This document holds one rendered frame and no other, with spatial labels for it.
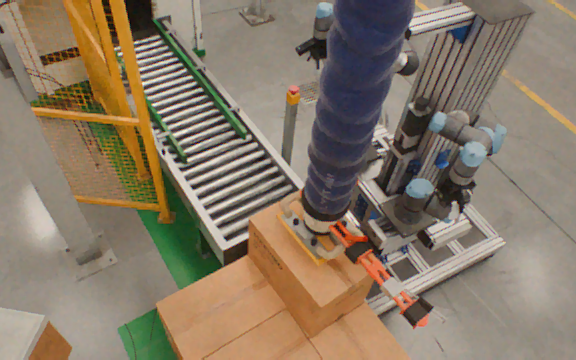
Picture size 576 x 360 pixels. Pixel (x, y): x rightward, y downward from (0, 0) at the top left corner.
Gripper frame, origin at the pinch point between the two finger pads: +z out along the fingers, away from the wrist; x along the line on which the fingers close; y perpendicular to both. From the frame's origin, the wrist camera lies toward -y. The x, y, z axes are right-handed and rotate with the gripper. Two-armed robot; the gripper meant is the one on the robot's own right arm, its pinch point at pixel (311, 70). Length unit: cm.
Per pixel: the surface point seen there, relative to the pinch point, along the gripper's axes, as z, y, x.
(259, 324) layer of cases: 96, -49, -84
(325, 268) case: 55, -15, -81
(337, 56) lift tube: -61, -25, -68
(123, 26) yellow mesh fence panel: -15, -85, 32
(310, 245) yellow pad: 42, -22, -74
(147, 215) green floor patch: 149, -100, 41
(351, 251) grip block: 29, -10, -88
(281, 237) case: 55, -31, -58
